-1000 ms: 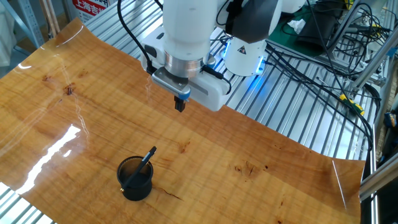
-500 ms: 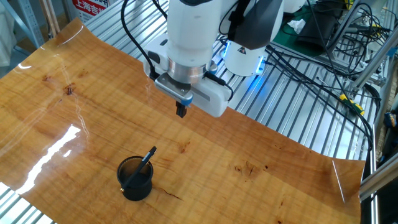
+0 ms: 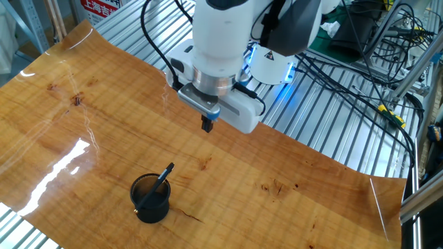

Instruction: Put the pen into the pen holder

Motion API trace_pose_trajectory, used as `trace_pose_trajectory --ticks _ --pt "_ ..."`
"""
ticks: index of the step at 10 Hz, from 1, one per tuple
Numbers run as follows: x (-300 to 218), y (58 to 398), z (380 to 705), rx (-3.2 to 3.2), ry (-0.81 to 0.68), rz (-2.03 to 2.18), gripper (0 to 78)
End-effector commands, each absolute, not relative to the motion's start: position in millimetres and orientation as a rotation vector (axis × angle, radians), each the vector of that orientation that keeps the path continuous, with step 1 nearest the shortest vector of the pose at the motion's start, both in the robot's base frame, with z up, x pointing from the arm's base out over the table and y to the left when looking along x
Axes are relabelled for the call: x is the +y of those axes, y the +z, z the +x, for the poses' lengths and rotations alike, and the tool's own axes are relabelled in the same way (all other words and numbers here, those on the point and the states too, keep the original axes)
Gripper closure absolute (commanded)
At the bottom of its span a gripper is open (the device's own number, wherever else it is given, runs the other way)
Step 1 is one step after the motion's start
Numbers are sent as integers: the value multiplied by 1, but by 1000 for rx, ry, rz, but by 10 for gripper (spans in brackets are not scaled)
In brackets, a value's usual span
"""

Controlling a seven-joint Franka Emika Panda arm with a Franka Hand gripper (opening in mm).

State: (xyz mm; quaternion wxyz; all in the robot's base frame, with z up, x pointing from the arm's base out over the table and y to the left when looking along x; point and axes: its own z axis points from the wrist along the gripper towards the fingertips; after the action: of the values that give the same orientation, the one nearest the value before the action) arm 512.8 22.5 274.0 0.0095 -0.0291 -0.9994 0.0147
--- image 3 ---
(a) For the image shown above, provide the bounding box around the green cutting mat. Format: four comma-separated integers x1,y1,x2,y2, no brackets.
309,6,364,65

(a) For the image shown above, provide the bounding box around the grey slotted shelf post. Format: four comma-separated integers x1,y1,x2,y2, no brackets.
19,0,51,55

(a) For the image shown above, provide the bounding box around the black velcro strap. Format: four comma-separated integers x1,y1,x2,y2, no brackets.
259,0,288,46

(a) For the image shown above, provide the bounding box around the blue yellow tool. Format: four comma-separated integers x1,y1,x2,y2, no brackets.
426,123,443,143

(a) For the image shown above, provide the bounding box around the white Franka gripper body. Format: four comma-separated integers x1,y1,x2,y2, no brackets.
165,37,264,135

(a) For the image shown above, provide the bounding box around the black table cable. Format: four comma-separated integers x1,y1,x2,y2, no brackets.
293,51,418,169

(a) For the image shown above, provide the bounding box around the wooden stick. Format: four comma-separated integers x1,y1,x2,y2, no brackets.
51,0,69,38
44,0,62,43

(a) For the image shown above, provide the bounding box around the black mesh pen holder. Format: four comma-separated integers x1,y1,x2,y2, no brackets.
129,172,172,224

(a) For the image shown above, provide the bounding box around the black pen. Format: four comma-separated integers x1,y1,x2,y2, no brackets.
134,162,176,212

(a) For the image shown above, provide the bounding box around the yellow green screwdriver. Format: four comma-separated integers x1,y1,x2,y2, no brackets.
352,84,407,129

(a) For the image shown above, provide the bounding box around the black fabric pouch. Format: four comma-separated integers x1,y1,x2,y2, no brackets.
327,13,380,60

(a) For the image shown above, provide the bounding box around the white crumpled tissue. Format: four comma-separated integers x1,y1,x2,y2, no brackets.
320,20,342,38

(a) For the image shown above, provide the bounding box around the aluminium profile beam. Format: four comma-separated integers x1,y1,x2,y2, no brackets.
399,169,443,224
389,36,443,103

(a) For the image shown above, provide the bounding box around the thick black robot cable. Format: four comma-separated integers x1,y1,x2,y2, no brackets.
140,0,183,91

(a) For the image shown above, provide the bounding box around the glossy wood grain mat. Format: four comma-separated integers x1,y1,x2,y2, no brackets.
0,19,408,249

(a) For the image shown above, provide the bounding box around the red white sign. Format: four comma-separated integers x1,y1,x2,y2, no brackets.
80,0,123,26

